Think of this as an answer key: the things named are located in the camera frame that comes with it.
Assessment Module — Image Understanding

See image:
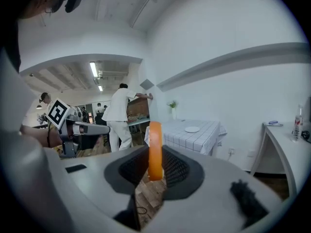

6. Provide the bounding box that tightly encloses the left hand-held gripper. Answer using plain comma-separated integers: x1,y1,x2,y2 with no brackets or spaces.
45,98,111,159

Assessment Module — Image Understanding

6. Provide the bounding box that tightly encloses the black coiled cable on desk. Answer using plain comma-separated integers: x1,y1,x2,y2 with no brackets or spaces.
300,129,311,143

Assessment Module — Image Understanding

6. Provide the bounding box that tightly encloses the green plant in white vase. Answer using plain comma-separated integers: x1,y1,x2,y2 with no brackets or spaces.
167,100,179,121

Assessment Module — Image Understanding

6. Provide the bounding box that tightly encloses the light blue table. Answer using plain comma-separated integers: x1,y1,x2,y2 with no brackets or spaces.
127,118,151,129

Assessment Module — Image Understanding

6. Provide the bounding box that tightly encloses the clear plastic bottle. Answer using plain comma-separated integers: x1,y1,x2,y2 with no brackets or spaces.
292,104,305,143

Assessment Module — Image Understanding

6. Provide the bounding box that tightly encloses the orange-crusted bread slice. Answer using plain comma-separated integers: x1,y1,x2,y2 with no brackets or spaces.
147,121,164,182

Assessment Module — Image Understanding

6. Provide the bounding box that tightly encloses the white desk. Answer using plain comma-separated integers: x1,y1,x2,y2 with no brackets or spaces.
249,121,311,200

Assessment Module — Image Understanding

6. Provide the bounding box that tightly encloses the person's left forearm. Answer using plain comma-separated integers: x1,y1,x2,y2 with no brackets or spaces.
19,124,63,148

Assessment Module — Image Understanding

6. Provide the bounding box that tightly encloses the grey square wall panel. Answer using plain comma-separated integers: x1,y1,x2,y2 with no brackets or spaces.
139,79,155,91

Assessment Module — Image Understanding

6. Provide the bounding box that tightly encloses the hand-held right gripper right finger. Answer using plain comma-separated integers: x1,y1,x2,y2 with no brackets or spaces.
145,144,294,233

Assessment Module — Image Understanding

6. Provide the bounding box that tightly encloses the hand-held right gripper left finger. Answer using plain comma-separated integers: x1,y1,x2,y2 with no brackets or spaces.
45,145,150,232

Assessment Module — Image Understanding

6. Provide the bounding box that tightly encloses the checkered white tablecloth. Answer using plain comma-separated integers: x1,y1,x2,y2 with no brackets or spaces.
144,119,228,156

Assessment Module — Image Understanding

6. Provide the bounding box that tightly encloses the person's black star-print shirt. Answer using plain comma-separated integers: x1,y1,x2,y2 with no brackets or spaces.
0,17,22,73

